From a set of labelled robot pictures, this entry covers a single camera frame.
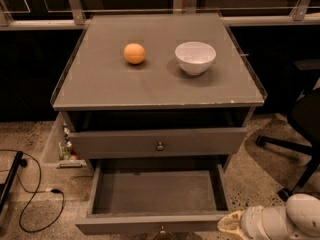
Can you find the padded gripper body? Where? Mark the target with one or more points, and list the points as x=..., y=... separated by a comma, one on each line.
x=250, y=221

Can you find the grey drawer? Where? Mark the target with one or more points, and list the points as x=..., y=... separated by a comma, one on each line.
x=157, y=143
x=151, y=195

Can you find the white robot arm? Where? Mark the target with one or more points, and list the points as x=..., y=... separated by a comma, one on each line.
x=297, y=219

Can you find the grey top drawer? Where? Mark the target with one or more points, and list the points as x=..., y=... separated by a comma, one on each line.
x=157, y=143

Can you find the grey wooden drawer cabinet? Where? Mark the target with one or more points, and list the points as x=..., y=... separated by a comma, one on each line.
x=101, y=91

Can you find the black office chair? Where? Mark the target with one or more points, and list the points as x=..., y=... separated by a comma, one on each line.
x=304, y=118

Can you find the white ceramic bowl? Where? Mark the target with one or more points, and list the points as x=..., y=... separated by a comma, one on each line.
x=194, y=58

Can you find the clear plastic storage bin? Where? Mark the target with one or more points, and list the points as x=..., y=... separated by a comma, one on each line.
x=54, y=153

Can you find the orange fruit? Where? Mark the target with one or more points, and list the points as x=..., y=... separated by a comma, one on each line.
x=134, y=53

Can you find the black flat device on floor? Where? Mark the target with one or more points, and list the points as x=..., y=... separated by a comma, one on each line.
x=5, y=187

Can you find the metal window railing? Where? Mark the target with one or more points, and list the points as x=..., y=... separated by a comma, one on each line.
x=71, y=14

